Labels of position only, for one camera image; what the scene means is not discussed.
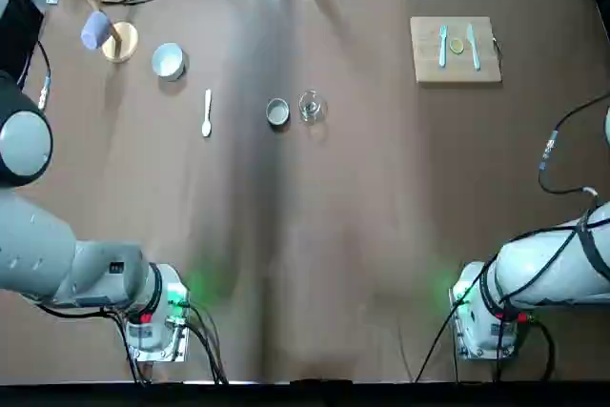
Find transparent spice bottle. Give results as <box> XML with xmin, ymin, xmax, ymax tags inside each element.
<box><xmin>297</xmin><ymin>90</ymin><xmax>329</xmax><ymax>127</ymax></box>

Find green plastic spoon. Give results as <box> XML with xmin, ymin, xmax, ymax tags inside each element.
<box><xmin>200</xmin><ymin>89</ymin><xmax>214</xmax><ymax>138</ymax></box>

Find wooden cutting board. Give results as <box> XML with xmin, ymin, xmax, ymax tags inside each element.
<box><xmin>409</xmin><ymin>15</ymin><xmax>504</xmax><ymax>87</ymax></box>

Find white round bowl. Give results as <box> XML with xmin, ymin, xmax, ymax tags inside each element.
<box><xmin>151</xmin><ymin>42</ymin><xmax>188</xmax><ymax>83</ymax></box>

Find green plastic fork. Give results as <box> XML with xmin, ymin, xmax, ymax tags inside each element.
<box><xmin>437</xmin><ymin>24</ymin><xmax>449</xmax><ymax>69</ymax></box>

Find green plastic knife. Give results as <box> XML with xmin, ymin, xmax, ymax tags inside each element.
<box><xmin>466</xmin><ymin>23</ymin><xmax>481</xmax><ymax>71</ymax></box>

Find wooden mug tree stand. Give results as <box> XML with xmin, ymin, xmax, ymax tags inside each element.
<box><xmin>54</xmin><ymin>0</ymin><xmax>139</xmax><ymax>64</ymax></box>

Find purple mug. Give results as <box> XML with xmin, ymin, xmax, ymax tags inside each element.
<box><xmin>79</xmin><ymin>10</ymin><xmax>112</xmax><ymax>51</ymax></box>

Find black left base cables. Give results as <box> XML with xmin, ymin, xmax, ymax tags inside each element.
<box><xmin>109</xmin><ymin>299</ymin><xmax>230</xmax><ymax>385</ymax></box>

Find black base cables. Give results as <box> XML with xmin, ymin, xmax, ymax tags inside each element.
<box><xmin>413</xmin><ymin>230</ymin><xmax>558</xmax><ymax>384</ymax></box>
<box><xmin>109</xmin><ymin>299</ymin><xmax>230</xmax><ymax>385</ymax></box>

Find black right base cables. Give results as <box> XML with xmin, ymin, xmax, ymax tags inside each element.
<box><xmin>413</xmin><ymin>230</ymin><xmax>558</xmax><ymax>384</ymax></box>

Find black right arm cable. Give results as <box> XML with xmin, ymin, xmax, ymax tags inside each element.
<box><xmin>538</xmin><ymin>94</ymin><xmax>610</xmax><ymax>196</ymax></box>

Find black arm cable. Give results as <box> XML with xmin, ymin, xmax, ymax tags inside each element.
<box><xmin>538</xmin><ymin>94</ymin><xmax>610</xmax><ymax>196</ymax></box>
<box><xmin>18</xmin><ymin>38</ymin><xmax>51</xmax><ymax>111</ymax></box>

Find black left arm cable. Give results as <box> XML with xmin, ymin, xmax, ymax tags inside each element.
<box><xmin>18</xmin><ymin>38</ymin><xmax>51</xmax><ymax>111</ymax></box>

